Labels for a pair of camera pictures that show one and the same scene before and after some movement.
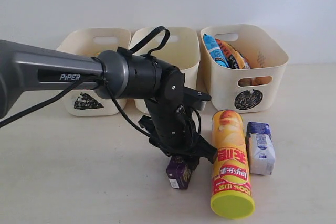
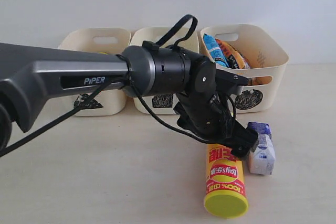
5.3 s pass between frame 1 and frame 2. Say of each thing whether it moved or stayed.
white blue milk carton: stayed
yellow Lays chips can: moved
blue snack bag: stayed
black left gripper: moved
